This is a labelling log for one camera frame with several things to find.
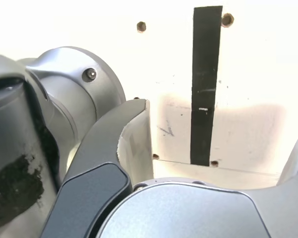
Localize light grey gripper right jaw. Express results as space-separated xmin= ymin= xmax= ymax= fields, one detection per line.
xmin=95 ymin=133 xmax=298 ymax=238

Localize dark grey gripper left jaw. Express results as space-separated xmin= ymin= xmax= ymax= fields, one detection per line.
xmin=41 ymin=98 xmax=154 ymax=238

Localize black tape strip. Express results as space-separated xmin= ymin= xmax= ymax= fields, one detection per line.
xmin=190 ymin=5 xmax=224 ymax=166

